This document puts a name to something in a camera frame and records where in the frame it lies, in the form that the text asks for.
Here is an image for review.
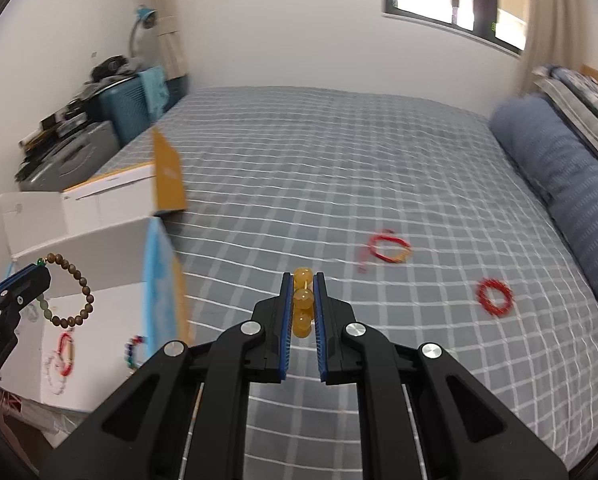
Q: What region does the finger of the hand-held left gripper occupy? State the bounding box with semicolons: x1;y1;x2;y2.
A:
0;266;52;333
0;263;44;297

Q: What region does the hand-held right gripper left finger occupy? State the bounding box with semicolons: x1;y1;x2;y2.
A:
39;271;295;480

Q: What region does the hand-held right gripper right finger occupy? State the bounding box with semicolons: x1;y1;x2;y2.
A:
313;271;570;480

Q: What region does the yellow amber bead bracelet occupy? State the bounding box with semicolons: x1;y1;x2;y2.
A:
291;267;315;339

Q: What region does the pink bead bracelet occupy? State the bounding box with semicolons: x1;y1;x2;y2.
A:
42;350;70;397

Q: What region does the brown wooden bead bracelet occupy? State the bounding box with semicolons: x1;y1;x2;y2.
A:
35;253;95;331

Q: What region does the red string bracelet gold tube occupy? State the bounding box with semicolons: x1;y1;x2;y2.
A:
56;332;76;376

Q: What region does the blue and yellow cardboard box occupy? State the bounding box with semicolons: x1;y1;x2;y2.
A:
0;127;192;413

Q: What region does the multicolour glass bead bracelet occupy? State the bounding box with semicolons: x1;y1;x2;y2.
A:
123;335;147;372

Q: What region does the clear plastic bag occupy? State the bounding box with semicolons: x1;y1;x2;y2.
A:
0;385;97;448

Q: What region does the grey suitcase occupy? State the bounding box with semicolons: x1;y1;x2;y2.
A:
16;121;121;192

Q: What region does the teal suitcase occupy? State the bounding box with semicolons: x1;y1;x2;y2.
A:
96;77;152;145

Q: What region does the black bag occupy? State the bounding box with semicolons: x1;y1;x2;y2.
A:
86;55;141;82

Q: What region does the teal cloth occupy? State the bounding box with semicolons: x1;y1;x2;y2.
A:
139;66;171;117

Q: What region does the folded blue striped quilt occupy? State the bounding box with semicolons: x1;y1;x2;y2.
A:
489;95;598;316

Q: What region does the beige curtain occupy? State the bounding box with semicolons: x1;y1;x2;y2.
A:
516;0;574;95
155;10;191;92

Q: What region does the blue desk lamp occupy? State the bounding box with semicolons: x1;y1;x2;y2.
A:
128;5;159;61

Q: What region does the grey checked pillow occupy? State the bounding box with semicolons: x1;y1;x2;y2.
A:
531;65;598;181

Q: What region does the red string bracelet long tail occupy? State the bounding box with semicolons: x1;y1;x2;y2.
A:
359;230;413;274

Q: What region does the red bead bracelet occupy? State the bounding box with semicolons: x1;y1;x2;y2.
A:
476;278;514;318

